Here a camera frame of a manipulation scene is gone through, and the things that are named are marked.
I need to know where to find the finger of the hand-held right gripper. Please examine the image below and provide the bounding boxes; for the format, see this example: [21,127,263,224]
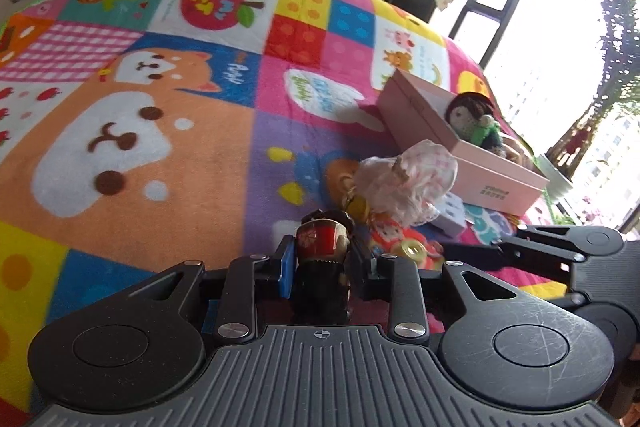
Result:
[442,243,584,284]
[500,224,627,261]

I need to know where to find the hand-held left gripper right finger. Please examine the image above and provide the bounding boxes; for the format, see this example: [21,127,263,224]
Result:
[352,243,524,342]

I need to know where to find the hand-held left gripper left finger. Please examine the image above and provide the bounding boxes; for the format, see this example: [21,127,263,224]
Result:
[120,234,297,343]

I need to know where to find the red black figurine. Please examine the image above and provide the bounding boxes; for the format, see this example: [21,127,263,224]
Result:
[292,209,357,326]

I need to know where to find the crochet doll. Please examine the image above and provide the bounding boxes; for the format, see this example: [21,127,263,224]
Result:
[445,91,535,168]

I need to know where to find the pink cardboard box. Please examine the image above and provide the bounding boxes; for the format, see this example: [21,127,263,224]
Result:
[375,69,552,215]

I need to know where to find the white plant pot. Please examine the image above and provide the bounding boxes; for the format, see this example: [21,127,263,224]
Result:
[537,154,574,206]

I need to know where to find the yellow round toy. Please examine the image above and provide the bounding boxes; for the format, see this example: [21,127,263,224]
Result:
[345,193,372,224]

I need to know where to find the small white box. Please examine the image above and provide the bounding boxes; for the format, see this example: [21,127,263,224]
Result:
[432,193,477,239]

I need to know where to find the pink frilly cloth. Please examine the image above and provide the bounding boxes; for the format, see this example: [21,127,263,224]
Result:
[353,139,459,229]

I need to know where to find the colourful printed blanket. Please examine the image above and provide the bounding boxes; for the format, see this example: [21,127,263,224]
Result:
[0,0,626,427]

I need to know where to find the tree outside window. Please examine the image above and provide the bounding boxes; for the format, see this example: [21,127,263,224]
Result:
[547,0,640,178]

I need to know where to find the black window frame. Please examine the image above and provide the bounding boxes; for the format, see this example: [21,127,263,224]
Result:
[449,0,542,68]

